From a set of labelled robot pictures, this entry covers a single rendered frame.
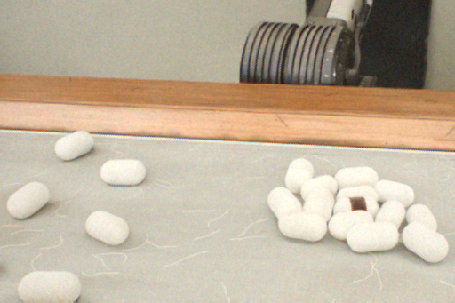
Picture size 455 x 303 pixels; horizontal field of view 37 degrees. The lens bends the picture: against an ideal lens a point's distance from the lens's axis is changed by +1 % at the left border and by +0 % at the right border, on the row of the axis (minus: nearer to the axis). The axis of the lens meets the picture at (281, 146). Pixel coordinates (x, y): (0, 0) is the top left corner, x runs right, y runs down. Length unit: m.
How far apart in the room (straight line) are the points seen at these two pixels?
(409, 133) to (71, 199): 0.30
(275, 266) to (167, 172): 0.17
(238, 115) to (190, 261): 0.23
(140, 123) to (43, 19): 2.21
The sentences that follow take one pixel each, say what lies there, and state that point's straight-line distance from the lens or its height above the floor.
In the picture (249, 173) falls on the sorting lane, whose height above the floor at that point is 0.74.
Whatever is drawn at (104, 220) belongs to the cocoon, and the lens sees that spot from 0.47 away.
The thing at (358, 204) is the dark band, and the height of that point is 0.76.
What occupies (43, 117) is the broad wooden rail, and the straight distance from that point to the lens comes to 0.71.
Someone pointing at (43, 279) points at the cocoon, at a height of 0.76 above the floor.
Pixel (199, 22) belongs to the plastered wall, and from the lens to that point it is 2.63.
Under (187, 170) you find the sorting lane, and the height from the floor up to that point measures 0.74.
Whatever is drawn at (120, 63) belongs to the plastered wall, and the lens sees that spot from 2.78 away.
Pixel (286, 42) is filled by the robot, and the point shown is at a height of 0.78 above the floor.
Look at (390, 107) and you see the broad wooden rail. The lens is 0.66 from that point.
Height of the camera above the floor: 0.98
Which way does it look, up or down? 22 degrees down
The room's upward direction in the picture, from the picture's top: straight up
